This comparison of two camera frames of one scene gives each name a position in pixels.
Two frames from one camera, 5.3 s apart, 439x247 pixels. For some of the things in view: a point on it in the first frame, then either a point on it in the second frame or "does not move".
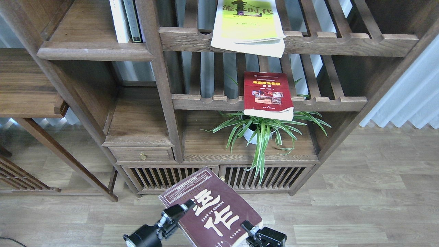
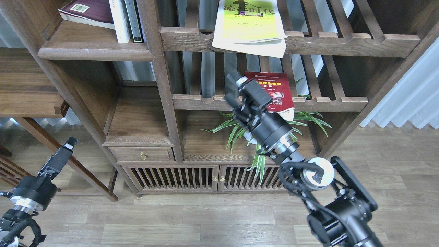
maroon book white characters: (216, 220) to (96, 12)
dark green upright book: (133, 18) does not move
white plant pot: (248, 132) does not move
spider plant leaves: (258, 134) does not move
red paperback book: (268, 96) does not move
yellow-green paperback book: (251, 27) does not move
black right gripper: (265, 237) to (270, 132)
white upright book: (119, 21) does not move
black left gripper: (146, 236) to (32, 193)
